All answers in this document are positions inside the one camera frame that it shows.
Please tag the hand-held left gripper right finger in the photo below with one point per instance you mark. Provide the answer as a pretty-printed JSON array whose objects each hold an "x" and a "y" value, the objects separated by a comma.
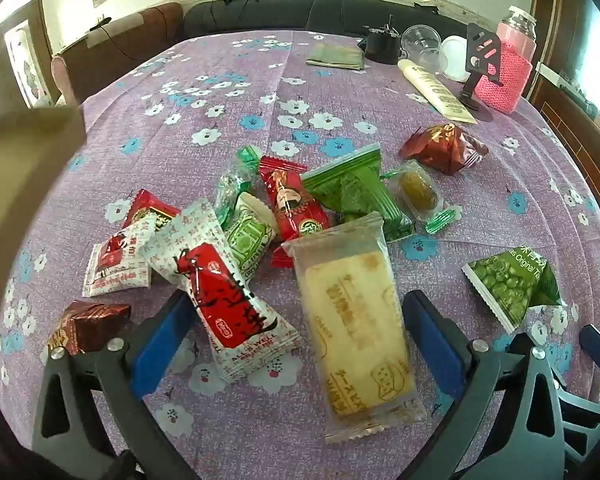
[{"x": 432, "y": 345}]

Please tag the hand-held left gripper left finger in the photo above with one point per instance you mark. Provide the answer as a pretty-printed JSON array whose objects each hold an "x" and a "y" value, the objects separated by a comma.
[{"x": 162, "y": 340}]

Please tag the large red white snack packet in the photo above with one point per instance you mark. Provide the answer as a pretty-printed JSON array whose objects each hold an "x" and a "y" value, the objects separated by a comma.
[{"x": 225, "y": 300}]

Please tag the brown foil candy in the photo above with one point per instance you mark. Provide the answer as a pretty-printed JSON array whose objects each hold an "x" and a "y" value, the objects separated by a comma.
[{"x": 87, "y": 325}]

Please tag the clear cracker packet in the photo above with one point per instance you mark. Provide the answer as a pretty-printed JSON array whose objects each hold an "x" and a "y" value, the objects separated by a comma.
[{"x": 355, "y": 325}]

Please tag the small red white snack packet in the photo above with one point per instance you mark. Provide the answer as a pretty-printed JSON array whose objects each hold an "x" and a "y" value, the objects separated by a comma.
[{"x": 115, "y": 265}]

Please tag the green pea snack packet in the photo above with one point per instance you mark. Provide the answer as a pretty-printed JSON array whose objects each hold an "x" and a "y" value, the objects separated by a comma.
[{"x": 515, "y": 280}]

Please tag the red snack packet patterned border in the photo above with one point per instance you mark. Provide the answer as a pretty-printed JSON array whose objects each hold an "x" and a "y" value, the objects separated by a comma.
[{"x": 152, "y": 207}]

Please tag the green white snack packet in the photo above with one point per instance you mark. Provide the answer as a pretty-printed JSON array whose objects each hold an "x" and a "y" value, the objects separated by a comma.
[{"x": 247, "y": 235}]

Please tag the green striped snack packet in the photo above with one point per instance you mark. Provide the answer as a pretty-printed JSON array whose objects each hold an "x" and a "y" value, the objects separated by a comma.
[{"x": 357, "y": 190}]

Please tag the green clear candy wrapper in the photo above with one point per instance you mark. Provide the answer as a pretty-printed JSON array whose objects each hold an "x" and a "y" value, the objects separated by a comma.
[{"x": 232, "y": 180}]

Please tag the red gold-print snack packet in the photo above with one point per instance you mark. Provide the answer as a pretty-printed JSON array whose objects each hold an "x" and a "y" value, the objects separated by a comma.
[{"x": 290, "y": 205}]

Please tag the brown cardboard box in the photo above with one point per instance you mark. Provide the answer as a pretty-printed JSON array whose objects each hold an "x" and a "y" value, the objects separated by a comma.
[{"x": 25, "y": 160}]

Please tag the clear candy packet green ends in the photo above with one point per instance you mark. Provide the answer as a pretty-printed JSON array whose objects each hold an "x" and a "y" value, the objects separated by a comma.
[{"x": 417, "y": 190}]

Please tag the red-brown foil snack packet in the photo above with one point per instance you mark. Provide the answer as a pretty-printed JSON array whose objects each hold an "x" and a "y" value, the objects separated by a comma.
[{"x": 442, "y": 147}]

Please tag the brown wooden cabinet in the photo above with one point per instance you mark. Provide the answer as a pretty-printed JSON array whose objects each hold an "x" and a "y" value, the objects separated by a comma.
[{"x": 575, "y": 115}]

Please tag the cream tube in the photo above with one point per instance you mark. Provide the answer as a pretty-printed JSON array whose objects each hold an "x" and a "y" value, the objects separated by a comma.
[{"x": 437, "y": 92}]

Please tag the purple floral tablecloth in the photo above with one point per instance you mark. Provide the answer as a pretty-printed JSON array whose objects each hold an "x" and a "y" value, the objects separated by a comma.
[{"x": 330, "y": 105}]

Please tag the pink bottle with knit sleeve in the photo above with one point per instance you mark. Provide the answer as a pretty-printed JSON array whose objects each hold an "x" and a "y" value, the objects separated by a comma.
[{"x": 515, "y": 60}]

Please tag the black phone stand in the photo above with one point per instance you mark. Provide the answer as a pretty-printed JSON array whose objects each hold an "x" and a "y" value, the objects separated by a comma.
[{"x": 482, "y": 52}]

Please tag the clear glass bowl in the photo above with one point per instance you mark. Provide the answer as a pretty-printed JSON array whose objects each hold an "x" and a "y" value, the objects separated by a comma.
[{"x": 420, "y": 45}]

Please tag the black pot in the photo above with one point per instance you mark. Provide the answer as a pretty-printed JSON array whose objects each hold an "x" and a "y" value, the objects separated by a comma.
[{"x": 382, "y": 45}]

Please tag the brown armchair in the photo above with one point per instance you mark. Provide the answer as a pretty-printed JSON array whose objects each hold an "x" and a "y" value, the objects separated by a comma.
[{"x": 145, "y": 30}]

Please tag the wooden glazed door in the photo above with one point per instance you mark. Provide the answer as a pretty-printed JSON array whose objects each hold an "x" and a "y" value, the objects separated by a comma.
[{"x": 25, "y": 60}]

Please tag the black sofa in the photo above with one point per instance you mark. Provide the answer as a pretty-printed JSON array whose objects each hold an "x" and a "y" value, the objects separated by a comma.
[{"x": 290, "y": 15}]

